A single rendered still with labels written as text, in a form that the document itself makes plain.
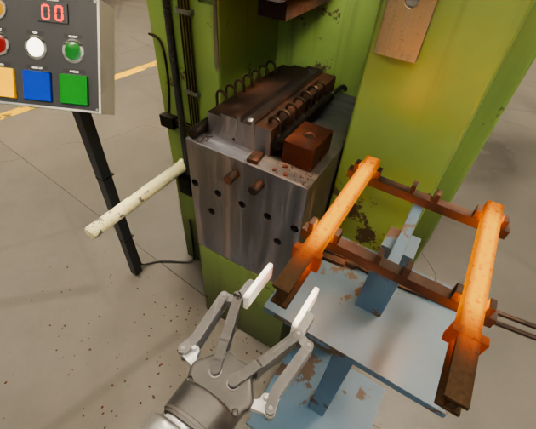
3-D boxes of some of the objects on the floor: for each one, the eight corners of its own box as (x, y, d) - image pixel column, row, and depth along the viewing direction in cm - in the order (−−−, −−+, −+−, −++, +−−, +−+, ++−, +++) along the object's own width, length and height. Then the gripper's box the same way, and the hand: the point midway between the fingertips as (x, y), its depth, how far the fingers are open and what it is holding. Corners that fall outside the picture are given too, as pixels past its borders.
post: (136, 276, 169) (54, 44, 94) (130, 272, 171) (45, 41, 95) (142, 270, 172) (67, 40, 96) (136, 266, 173) (58, 37, 98)
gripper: (128, 392, 42) (237, 265, 57) (265, 504, 35) (349, 327, 50) (112, 368, 37) (237, 235, 51) (270, 494, 30) (362, 300, 45)
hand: (282, 294), depth 49 cm, fingers open, 7 cm apart
